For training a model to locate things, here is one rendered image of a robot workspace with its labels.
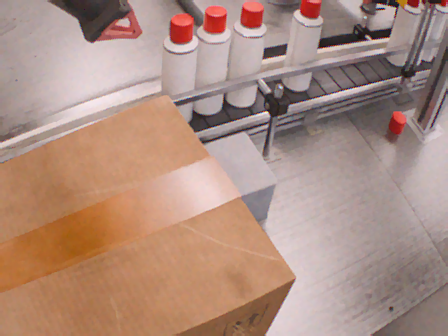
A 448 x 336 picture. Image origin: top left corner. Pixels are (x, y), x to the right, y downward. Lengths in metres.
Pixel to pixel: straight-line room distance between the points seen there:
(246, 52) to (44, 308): 0.53
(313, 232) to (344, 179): 0.12
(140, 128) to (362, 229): 0.45
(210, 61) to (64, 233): 0.41
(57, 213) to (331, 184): 0.53
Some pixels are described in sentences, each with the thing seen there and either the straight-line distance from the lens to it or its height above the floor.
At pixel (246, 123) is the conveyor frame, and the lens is 0.87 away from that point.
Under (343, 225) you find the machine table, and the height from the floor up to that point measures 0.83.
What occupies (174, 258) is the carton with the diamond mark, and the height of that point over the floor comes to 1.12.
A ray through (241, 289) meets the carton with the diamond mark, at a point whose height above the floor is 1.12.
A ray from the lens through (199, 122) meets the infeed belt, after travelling 0.86.
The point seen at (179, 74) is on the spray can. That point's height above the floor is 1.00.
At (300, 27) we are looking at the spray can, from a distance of 0.85.
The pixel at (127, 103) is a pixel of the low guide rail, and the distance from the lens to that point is 0.85.
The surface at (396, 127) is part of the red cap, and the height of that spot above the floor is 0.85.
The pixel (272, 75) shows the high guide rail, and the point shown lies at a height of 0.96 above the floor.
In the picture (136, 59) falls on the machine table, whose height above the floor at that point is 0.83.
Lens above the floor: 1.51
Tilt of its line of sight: 52 degrees down
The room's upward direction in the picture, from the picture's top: 8 degrees clockwise
